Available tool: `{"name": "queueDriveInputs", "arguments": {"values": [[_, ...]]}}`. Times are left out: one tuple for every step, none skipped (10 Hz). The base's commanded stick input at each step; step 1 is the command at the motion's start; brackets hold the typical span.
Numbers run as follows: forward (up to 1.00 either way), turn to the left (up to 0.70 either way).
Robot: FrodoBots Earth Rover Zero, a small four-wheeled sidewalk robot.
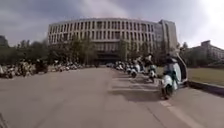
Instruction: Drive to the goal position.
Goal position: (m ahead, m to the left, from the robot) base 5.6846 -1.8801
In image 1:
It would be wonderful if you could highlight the large curved beige building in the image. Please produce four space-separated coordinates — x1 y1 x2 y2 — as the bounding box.
46 17 179 64

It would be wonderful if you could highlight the row of parked scooters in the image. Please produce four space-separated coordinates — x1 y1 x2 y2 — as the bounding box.
114 53 189 100
0 59 88 80

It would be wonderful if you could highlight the row of trees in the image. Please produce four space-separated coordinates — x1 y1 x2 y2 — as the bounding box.
0 35 181 66

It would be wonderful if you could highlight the grey paved plaza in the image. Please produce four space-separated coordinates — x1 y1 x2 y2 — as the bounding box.
0 67 224 128

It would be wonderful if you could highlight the grey stone kerb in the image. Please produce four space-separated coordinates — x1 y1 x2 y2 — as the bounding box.
187 79 224 98

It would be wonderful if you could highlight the low grey building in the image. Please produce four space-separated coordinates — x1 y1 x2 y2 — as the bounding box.
186 40 224 68

